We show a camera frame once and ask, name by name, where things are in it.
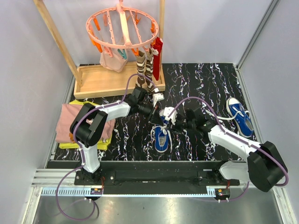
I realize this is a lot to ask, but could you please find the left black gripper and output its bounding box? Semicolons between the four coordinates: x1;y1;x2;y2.
137;102;164;126

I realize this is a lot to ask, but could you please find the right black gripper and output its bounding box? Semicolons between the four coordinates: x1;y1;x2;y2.
166;113;196;136

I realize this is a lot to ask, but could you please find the blue sneaker with white laces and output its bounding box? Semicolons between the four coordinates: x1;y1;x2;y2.
150;110;172;153

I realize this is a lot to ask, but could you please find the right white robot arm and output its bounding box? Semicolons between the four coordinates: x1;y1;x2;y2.
171;109;288;192

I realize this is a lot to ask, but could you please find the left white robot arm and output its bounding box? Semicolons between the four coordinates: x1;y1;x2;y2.
70;87;163;185

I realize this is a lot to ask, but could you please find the right brown striped sock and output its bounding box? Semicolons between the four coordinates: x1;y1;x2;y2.
144;49;155;93

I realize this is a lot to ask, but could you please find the brown striped sock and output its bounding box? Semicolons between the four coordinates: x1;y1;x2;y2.
144;49;155;93
135;51;145;87

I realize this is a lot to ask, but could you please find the left brown striped sock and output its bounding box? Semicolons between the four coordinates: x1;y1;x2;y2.
135;51;145;87

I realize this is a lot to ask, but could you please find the pink mesh laundry bag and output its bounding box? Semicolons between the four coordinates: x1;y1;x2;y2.
100;47;128;72

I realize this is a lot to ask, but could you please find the yellow folded t-shirt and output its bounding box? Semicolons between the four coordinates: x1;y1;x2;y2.
58;101;112;151

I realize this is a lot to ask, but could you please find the wooden drying rack stand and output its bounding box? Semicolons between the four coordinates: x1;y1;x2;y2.
34;0;165;99

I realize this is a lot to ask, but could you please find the red hanging sock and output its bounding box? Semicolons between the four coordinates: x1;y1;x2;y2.
152;37;163;81

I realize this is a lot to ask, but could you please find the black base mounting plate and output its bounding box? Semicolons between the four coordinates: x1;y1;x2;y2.
74;161;240;189

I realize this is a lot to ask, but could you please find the pink folded t-shirt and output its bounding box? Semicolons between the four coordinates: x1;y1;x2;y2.
56;100;115;143

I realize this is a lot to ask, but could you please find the pink round clip hanger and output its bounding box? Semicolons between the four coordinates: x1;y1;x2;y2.
85;0;159;60

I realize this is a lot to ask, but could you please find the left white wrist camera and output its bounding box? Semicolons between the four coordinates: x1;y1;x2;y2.
152;88;164;106

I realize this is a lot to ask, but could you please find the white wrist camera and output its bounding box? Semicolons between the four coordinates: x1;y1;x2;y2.
163;107;177;125
152;88;164;106

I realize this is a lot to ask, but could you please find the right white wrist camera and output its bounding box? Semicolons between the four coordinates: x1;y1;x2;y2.
163;107;177;125

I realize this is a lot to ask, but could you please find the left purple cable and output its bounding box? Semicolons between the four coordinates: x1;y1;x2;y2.
54;73;159;222

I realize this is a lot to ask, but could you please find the purple cable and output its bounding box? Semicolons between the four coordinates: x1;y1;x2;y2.
168;96;289;202
54;73;159;222

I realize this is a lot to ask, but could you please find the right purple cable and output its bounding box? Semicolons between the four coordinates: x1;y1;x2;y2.
168;96;289;202

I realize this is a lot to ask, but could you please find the aluminium slotted rail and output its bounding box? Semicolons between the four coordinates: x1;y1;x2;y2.
41;186;216;197

